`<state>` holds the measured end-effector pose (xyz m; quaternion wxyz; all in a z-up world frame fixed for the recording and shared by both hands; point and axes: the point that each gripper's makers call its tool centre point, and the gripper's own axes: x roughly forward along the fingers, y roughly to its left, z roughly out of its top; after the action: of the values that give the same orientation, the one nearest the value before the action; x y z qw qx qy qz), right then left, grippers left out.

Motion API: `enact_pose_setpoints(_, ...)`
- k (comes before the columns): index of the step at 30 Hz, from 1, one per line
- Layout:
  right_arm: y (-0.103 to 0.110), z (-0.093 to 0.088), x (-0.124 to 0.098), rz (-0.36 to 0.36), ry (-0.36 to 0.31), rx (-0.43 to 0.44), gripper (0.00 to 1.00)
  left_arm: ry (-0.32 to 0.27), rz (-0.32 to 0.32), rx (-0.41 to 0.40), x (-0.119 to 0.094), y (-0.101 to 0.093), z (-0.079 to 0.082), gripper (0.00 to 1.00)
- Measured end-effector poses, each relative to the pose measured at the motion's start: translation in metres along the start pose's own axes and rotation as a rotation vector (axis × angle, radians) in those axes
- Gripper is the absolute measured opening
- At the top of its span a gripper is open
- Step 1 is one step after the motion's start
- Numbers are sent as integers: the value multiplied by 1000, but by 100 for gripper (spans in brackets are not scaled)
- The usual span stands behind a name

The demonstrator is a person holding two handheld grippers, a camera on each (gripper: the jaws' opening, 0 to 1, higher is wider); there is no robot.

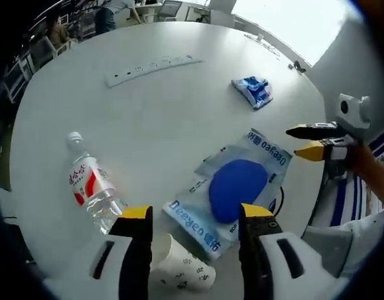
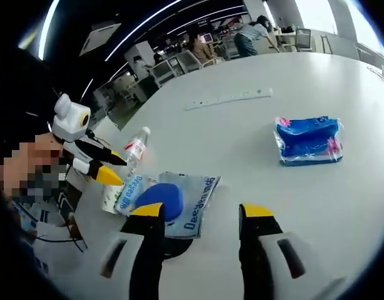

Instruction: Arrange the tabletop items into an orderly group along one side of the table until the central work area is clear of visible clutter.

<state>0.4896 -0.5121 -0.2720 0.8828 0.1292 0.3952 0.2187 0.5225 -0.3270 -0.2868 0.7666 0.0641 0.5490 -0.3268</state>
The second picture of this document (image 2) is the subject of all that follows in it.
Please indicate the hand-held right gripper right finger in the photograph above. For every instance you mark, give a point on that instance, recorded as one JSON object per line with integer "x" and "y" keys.
{"x": 257, "y": 225}

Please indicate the blue tissue pack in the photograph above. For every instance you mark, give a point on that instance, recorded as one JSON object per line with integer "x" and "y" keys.
{"x": 307, "y": 140}

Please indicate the clear plastic water bottle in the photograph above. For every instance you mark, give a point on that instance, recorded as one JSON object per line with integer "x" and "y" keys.
{"x": 136, "y": 150}

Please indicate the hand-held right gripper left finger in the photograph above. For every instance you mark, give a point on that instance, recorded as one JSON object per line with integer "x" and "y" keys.
{"x": 148, "y": 225}

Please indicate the ceiling air conditioner panel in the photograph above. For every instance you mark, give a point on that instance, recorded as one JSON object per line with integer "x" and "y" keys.
{"x": 99, "y": 37}

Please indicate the blue sponge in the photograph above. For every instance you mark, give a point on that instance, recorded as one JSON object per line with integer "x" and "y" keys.
{"x": 192, "y": 203}

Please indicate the white paper cup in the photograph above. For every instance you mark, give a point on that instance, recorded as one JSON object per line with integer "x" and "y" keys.
{"x": 110, "y": 200}

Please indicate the white power strip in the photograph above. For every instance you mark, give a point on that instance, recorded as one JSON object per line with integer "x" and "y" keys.
{"x": 229, "y": 98}

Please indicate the grey office chair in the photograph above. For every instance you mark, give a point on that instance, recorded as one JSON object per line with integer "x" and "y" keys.
{"x": 304, "y": 39}

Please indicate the person's white shirt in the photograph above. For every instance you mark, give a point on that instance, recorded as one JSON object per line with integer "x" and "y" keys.
{"x": 51, "y": 237}

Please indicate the white office chair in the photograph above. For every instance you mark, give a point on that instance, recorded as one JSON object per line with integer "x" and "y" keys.
{"x": 189, "y": 61}
{"x": 163, "y": 72}

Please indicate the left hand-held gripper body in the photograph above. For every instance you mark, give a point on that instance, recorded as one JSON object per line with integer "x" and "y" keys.
{"x": 70, "y": 123}

